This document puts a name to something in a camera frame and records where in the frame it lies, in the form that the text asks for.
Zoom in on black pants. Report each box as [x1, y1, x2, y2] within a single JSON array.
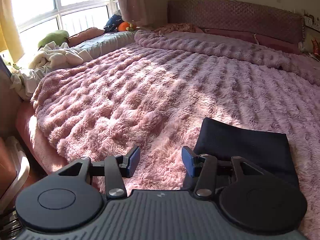
[[194, 118, 299, 188]]

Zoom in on pink bed sheet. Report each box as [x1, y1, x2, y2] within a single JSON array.
[[15, 101, 68, 174]]

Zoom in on pink fluffy blanket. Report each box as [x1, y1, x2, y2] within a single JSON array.
[[31, 31, 319, 239]]

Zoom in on white crumpled cloth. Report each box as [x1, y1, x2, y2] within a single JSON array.
[[28, 41, 92, 69]]

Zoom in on dark pink pillow left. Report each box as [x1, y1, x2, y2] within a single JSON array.
[[202, 28, 256, 43]]

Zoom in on dark pink pillow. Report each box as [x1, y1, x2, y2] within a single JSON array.
[[202, 28, 256, 43], [253, 34, 301, 55]]

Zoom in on floral red pillow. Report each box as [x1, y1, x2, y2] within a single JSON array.
[[153, 23, 203, 33]]

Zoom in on dark pink pillow right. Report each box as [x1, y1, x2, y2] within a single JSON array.
[[253, 34, 301, 55]]

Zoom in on orange plush toy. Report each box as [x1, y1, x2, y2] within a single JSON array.
[[117, 22, 137, 31]]

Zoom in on dark blue cushion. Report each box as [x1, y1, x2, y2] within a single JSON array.
[[104, 14, 123, 33]]

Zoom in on green plush toy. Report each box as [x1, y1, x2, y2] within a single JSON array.
[[38, 30, 69, 49]]

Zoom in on quilted pink headboard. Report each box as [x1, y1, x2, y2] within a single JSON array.
[[167, 0, 305, 44]]

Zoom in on red snack bag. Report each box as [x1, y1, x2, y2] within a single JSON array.
[[311, 38, 320, 61]]

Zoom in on pink curtain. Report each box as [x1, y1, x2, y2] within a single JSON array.
[[118, 0, 151, 26]]

